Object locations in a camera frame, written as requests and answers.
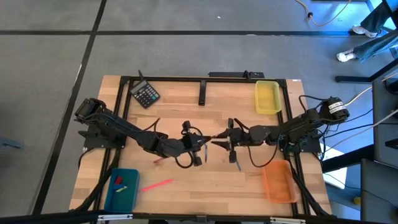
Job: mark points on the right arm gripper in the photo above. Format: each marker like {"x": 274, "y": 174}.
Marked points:
{"x": 239, "y": 137}

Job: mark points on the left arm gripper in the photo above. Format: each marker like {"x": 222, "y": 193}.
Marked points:
{"x": 191, "y": 141}

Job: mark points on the blue pen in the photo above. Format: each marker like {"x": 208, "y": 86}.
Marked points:
{"x": 238, "y": 165}

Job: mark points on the red crayon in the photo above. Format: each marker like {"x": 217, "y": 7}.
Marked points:
{"x": 158, "y": 160}

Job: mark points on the long pink pen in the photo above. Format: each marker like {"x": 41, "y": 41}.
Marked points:
{"x": 156, "y": 185}

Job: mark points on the red eraser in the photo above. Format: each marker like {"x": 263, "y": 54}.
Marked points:
{"x": 118, "y": 180}

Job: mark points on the yellow-green eraser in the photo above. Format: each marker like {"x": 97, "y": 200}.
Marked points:
{"x": 121, "y": 188}

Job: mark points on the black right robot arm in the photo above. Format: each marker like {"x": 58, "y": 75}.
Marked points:
{"x": 295, "y": 130}

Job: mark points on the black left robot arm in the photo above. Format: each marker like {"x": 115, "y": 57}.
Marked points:
{"x": 130, "y": 132}

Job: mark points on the yellow plastic bin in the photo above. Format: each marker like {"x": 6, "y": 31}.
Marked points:
{"x": 267, "y": 96}

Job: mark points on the black power strip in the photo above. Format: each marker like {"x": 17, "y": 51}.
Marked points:
{"x": 230, "y": 74}

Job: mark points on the orange plastic bin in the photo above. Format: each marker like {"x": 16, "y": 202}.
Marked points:
{"x": 278, "y": 182}

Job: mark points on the black calculator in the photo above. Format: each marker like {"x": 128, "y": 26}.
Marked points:
{"x": 144, "y": 93}

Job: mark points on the teal plastic bin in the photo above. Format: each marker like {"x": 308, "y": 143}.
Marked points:
{"x": 122, "y": 202}

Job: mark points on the white paper sheet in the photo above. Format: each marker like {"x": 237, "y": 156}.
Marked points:
{"x": 334, "y": 169}

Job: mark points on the black desk leg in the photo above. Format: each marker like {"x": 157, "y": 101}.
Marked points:
{"x": 351, "y": 79}
{"x": 345, "y": 161}

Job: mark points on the white shoe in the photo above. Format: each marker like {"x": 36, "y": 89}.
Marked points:
{"x": 363, "y": 31}
{"x": 345, "y": 56}

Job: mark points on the grey desk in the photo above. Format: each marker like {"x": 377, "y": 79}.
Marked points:
{"x": 385, "y": 140}

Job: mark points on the grey cabinet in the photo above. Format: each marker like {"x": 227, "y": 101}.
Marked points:
{"x": 379, "y": 193}

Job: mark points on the black crossbar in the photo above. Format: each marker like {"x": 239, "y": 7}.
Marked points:
{"x": 46, "y": 217}

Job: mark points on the person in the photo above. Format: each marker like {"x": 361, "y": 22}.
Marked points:
{"x": 373, "y": 46}

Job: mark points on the short black frame strut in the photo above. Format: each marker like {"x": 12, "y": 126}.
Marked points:
{"x": 202, "y": 91}

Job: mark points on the black table frame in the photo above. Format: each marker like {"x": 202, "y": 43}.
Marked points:
{"x": 174, "y": 79}

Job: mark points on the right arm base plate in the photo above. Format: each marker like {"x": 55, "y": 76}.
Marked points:
{"x": 311, "y": 148}

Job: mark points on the silver bracket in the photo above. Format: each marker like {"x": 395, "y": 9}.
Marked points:
{"x": 115, "y": 216}
{"x": 287, "y": 220}

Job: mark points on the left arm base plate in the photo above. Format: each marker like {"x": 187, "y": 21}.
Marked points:
{"x": 99, "y": 144}

